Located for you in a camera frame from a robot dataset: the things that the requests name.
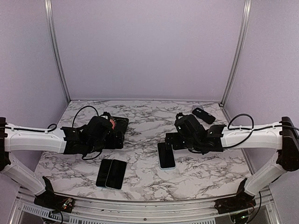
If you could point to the light blue phone case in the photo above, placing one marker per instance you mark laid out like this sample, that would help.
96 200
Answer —
167 168

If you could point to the black phone case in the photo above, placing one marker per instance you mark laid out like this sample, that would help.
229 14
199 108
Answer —
203 115

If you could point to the black phone middle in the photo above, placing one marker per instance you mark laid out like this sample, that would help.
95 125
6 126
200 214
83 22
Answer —
116 174

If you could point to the black phone leftmost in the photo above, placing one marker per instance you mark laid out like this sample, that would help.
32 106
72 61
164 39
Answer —
103 172

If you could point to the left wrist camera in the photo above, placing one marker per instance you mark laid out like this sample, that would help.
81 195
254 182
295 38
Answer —
106 115

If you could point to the left aluminium frame post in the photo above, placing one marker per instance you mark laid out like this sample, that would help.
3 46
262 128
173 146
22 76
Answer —
55 48

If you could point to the right aluminium frame post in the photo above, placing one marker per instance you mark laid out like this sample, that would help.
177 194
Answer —
238 51

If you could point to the aluminium frame post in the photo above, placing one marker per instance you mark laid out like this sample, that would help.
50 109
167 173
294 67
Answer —
238 51
55 48

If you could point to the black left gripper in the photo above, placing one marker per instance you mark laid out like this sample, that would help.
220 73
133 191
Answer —
113 144

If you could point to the black square floral plate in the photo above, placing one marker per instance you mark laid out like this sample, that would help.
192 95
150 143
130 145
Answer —
121 124

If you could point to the front aluminium rail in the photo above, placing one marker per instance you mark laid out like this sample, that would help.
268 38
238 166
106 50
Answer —
101 211

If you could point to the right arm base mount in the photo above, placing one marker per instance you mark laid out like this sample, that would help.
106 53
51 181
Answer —
238 202

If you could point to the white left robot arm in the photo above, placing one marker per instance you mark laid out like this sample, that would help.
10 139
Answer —
18 138

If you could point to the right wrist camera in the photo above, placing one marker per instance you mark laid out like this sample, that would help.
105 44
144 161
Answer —
180 116

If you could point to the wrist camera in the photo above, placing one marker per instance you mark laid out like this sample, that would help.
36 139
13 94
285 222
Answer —
106 115
180 116

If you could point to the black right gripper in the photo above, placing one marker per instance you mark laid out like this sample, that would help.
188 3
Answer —
176 145

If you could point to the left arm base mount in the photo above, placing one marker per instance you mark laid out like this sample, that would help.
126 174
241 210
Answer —
49 199

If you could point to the grey phone case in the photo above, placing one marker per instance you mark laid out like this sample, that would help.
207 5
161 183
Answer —
197 106

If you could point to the red white patterned bowl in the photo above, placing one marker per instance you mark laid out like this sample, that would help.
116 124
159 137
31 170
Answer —
113 123

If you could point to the black phone light-blue edge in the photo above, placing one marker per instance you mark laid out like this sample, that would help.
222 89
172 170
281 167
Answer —
165 157

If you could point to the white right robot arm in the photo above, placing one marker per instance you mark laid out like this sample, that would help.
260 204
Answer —
281 136

